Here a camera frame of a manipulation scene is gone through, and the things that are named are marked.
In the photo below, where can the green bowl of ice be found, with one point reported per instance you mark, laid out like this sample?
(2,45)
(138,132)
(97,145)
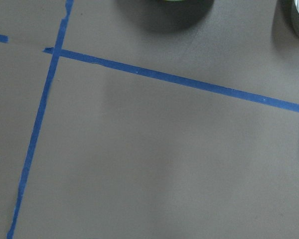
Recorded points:
(174,0)

